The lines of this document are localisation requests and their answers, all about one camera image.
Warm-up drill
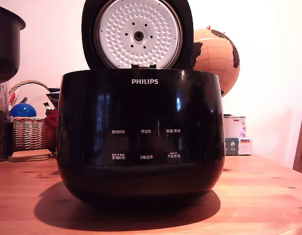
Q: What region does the red knitted item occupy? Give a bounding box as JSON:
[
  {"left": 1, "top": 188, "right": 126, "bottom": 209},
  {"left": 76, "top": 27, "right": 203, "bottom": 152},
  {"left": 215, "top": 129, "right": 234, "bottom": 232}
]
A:
[{"left": 44, "top": 109, "right": 59, "bottom": 150}]

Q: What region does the dark cooking pot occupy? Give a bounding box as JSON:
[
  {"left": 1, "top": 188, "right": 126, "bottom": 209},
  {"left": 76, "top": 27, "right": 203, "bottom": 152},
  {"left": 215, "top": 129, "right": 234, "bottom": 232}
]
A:
[{"left": 0, "top": 4, "right": 26, "bottom": 84}]

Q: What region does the red and white paper flag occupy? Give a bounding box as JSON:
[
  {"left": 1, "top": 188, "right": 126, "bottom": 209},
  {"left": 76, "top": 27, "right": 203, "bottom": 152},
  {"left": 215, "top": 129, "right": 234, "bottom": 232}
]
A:
[{"left": 8, "top": 90, "right": 21, "bottom": 106}]

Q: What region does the white cardboard box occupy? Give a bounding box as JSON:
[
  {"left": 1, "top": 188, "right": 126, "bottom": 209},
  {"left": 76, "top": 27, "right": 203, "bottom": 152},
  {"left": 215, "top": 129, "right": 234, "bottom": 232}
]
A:
[{"left": 223, "top": 113, "right": 247, "bottom": 139}]

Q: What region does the blue ball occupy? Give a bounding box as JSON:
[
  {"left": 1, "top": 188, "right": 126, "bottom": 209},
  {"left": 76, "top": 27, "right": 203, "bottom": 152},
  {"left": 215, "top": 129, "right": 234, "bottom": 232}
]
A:
[{"left": 9, "top": 102, "right": 37, "bottom": 118}]

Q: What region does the stack of cork coasters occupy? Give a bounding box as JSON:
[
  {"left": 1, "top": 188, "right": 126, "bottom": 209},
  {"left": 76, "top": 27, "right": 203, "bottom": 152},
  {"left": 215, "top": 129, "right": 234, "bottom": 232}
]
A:
[{"left": 8, "top": 149, "right": 53, "bottom": 163}]

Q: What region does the black rice cooker lid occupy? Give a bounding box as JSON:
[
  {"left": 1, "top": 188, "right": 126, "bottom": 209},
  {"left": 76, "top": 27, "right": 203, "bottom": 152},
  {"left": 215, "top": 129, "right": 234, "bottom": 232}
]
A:
[{"left": 81, "top": 0, "right": 194, "bottom": 71}]

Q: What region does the cork world globe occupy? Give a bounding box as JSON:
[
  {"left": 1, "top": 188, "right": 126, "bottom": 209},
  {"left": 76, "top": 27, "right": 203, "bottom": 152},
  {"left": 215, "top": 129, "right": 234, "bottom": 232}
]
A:
[{"left": 193, "top": 28, "right": 241, "bottom": 98}]

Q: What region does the wooden chair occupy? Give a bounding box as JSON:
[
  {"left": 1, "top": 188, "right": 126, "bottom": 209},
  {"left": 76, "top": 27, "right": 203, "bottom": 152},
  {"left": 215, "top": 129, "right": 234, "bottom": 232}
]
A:
[{"left": 292, "top": 102, "right": 302, "bottom": 175}]

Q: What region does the wicker basket with handle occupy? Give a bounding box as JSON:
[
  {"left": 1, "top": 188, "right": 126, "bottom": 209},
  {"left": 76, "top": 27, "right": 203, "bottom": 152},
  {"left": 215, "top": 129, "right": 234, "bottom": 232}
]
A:
[{"left": 8, "top": 79, "right": 57, "bottom": 153}]

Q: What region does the green and white flat box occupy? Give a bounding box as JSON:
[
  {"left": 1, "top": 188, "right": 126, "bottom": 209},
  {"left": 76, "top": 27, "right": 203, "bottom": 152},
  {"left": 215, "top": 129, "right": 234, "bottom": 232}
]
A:
[{"left": 224, "top": 137, "right": 253, "bottom": 156}]

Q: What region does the black white dotted paper item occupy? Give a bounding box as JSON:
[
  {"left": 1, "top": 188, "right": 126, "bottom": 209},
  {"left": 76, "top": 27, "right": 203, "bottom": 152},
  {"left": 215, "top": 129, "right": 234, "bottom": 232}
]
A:
[{"left": 45, "top": 87, "right": 61, "bottom": 111}]

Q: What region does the glass jar with coffee beans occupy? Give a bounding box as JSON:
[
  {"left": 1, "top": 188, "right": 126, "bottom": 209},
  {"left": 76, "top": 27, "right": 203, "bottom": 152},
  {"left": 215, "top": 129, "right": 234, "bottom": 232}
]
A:
[{"left": 0, "top": 82, "right": 14, "bottom": 163}]

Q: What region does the black Philips rice cooker body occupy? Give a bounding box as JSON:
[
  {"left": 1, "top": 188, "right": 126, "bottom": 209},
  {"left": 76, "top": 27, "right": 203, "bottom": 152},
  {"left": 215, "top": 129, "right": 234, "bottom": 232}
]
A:
[{"left": 56, "top": 68, "right": 226, "bottom": 207}]

